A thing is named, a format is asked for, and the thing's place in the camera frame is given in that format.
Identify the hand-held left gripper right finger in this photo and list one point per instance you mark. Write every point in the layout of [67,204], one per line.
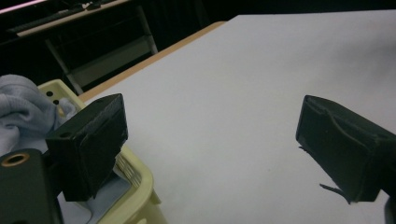
[342,149]

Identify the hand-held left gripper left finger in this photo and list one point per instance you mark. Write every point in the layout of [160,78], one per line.
[84,149]

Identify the pale yellow perforated plastic basket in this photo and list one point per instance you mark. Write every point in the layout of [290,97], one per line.
[141,193]

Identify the light blue-grey tank top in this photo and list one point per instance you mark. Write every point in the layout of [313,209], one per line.
[18,109]

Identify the wooden desk with grey metal legs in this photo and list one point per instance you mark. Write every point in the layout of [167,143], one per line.
[109,62]

